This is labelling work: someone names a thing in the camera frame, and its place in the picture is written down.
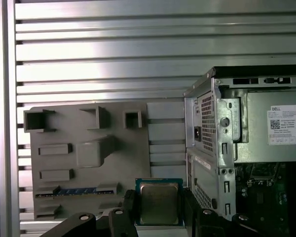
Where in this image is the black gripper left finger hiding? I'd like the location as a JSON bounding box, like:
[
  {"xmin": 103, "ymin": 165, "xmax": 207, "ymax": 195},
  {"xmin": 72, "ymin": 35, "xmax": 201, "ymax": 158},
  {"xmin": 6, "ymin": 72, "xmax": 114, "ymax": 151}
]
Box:
[{"xmin": 43, "ymin": 189, "xmax": 138, "ymax": 237}]

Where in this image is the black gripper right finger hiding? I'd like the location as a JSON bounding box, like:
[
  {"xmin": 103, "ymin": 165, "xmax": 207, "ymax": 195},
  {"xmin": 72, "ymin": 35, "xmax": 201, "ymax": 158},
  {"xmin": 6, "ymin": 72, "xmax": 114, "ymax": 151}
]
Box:
[{"xmin": 182, "ymin": 187, "xmax": 286, "ymax": 237}]

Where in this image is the silver square CPU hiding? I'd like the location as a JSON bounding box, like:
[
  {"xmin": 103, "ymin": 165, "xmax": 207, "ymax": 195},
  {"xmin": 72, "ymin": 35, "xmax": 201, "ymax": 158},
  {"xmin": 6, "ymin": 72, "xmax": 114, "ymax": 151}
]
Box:
[{"xmin": 134, "ymin": 177, "xmax": 184, "ymax": 227}]

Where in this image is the blue RAM stick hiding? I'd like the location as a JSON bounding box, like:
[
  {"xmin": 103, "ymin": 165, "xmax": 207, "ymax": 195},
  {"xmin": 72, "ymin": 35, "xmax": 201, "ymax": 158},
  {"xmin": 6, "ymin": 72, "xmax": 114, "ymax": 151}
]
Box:
[{"xmin": 37, "ymin": 188, "xmax": 114, "ymax": 198}]

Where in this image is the green motherboard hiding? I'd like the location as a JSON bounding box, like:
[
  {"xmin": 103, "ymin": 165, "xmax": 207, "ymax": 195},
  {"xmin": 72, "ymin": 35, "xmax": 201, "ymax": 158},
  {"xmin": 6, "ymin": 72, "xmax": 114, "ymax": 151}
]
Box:
[{"xmin": 234, "ymin": 162, "xmax": 296, "ymax": 237}]

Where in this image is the black PC case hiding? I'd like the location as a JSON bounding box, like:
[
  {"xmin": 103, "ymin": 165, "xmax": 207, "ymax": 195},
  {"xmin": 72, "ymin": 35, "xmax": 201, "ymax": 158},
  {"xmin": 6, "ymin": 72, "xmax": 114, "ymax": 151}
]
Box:
[{"xmin": 183, "ymin": 66, "xmax": 296, "ymax": 237}]

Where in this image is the grey parts rack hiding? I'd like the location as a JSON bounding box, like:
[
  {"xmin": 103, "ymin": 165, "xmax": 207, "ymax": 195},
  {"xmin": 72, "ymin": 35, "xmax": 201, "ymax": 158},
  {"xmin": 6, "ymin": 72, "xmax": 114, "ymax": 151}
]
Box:
[{"xmin": 23, "ymin": 101, "xmax": 152, "ymax": 222}]

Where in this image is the grey power supply unit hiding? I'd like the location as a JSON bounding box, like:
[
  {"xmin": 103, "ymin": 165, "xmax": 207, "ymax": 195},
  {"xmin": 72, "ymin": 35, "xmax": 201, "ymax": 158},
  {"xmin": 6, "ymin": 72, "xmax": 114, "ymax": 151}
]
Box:
[{"xmin": 192, "ymin": 90, "xmax": 296, "ymax": 163}]

